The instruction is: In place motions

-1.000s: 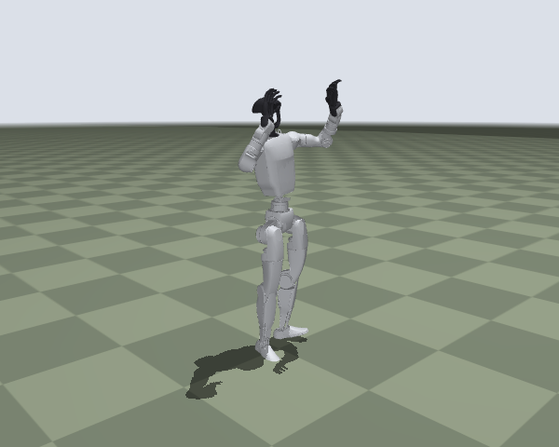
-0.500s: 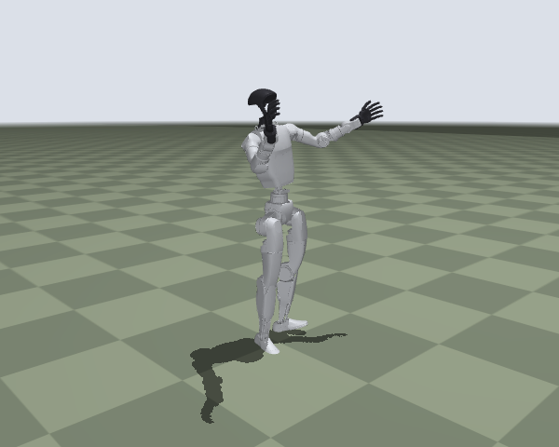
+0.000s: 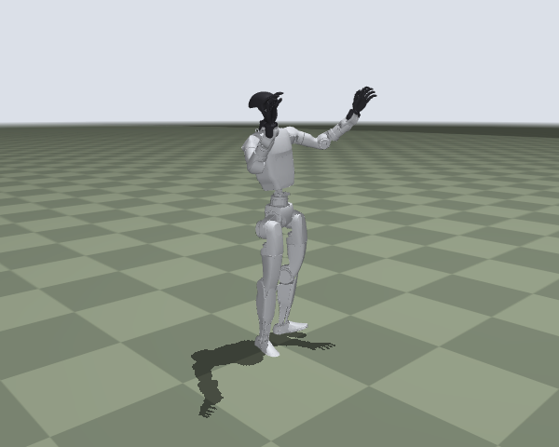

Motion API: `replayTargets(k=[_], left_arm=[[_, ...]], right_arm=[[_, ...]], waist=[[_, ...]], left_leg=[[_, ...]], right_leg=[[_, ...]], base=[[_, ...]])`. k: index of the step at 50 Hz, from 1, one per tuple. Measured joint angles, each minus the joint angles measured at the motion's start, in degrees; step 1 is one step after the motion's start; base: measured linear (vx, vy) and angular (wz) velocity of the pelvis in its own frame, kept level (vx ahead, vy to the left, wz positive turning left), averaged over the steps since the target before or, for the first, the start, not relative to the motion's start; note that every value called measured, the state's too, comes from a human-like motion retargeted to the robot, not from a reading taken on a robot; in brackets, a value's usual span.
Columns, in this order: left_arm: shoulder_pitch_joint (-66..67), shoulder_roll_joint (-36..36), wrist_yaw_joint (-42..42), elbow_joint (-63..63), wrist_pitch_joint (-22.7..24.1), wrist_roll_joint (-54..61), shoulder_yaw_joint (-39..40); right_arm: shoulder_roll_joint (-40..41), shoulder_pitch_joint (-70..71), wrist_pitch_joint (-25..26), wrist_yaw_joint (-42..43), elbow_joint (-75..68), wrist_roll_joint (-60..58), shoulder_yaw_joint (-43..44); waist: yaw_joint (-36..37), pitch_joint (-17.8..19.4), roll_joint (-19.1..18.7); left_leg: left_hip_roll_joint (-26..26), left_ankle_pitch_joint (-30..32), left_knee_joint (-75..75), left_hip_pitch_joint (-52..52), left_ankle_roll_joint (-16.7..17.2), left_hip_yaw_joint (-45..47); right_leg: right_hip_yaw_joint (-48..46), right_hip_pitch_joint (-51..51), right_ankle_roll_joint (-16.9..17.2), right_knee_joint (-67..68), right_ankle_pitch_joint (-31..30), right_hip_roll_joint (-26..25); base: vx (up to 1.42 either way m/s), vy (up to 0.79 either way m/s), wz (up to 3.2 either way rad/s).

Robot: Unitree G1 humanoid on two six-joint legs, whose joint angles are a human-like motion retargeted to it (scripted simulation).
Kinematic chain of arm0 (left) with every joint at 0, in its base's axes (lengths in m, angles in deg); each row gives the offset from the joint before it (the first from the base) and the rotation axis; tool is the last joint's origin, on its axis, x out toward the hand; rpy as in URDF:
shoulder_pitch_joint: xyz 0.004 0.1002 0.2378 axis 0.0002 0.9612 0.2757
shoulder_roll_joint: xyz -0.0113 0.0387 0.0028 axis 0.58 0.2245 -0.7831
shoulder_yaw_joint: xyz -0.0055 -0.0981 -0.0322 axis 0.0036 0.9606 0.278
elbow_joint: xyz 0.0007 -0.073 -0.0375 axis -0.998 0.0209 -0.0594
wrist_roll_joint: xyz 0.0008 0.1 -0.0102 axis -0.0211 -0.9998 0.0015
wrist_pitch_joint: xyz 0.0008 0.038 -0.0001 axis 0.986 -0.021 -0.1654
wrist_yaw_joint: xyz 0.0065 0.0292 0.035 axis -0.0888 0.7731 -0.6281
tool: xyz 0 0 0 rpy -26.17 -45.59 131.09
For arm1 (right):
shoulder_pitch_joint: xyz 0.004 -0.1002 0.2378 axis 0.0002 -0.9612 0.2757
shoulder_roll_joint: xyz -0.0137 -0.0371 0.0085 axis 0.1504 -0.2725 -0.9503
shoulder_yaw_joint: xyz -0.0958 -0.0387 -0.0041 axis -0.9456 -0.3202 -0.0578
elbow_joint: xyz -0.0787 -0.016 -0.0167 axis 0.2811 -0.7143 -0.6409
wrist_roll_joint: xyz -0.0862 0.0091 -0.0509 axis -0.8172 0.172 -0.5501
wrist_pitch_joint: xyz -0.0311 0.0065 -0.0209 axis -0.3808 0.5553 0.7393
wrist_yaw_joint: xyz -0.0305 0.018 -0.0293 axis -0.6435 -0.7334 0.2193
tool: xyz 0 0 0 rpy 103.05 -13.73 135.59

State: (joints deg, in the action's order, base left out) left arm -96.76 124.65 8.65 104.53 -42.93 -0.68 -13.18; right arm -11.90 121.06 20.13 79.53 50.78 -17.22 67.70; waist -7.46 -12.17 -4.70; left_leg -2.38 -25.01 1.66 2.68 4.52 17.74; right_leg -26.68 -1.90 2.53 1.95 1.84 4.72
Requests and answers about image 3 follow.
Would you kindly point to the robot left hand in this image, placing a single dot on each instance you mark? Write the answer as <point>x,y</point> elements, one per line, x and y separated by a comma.
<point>359,102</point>

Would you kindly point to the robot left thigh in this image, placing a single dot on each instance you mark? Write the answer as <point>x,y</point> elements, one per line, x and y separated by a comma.
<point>296,247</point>

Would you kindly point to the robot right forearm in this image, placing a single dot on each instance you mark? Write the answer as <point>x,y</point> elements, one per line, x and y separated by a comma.
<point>264,146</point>

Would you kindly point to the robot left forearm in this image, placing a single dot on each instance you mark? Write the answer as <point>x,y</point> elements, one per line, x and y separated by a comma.
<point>341,128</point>

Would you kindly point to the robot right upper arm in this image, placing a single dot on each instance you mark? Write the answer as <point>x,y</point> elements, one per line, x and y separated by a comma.
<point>248,148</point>

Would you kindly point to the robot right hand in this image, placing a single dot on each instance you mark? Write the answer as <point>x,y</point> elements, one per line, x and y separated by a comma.
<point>271,106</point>

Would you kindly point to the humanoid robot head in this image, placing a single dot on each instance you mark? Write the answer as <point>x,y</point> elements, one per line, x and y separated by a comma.
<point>259,100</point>

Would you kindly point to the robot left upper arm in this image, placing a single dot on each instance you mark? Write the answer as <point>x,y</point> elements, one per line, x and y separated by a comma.
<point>299,137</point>

